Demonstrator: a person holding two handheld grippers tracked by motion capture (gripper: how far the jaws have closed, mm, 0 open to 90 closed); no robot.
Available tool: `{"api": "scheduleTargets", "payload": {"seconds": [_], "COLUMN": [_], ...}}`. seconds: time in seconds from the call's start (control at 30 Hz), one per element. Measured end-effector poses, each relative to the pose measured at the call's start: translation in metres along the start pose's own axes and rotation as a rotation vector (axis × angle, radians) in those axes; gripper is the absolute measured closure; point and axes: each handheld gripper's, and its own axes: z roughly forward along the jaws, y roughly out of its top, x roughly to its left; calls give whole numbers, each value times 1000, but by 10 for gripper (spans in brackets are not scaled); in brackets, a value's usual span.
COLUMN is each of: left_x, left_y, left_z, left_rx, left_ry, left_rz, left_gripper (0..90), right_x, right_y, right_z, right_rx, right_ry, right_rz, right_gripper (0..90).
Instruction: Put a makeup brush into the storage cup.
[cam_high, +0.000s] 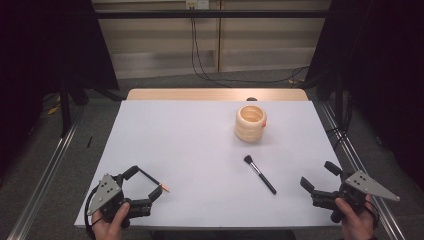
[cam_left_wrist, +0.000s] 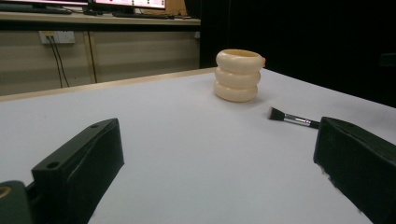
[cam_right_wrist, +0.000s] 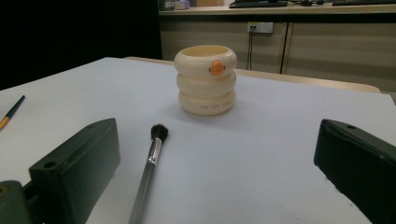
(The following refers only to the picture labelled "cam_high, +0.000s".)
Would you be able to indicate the person's right hand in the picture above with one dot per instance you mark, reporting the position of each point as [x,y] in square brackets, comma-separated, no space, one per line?
[360,226]

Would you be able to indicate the wooden table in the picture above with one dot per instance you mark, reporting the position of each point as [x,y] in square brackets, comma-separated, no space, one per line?
[200,94]

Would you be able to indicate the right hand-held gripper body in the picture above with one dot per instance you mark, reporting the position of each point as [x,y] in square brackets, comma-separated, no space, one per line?
[370,186]

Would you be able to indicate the small dark round object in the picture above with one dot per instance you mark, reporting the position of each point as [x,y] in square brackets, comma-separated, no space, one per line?
[251,99]

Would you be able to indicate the black curtain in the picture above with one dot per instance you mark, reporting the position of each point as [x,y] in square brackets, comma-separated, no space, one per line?
[40,50]
[383,50]

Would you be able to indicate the yellow floor tape piece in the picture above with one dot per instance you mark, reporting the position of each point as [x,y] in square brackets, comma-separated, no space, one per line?
[53,110]

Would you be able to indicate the metal floor rail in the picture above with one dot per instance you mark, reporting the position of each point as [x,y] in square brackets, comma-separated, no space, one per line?
[350,153]
[43,186]

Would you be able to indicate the white wall socket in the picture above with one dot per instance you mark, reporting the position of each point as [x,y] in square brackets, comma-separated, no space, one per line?
[200,4]

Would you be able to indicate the black makeup brush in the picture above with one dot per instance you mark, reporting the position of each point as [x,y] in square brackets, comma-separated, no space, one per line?
[263,178]

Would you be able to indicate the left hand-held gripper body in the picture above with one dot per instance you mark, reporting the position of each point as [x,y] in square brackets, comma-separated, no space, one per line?
[105,193]

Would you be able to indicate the black stand post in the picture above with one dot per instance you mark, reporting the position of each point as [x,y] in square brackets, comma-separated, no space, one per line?
[339,100]
[65,113]

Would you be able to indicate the small black floor strip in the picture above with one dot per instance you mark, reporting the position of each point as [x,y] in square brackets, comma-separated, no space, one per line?
[89,141]

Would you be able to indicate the person's left hand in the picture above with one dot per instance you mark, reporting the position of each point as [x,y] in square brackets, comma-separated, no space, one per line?
[110,231]

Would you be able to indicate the black horizontal frame bar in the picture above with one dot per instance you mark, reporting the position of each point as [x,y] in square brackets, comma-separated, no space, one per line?
[200,14]

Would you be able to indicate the cream ribbed holder cup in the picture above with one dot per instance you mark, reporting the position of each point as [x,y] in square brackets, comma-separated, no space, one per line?
[246,131]

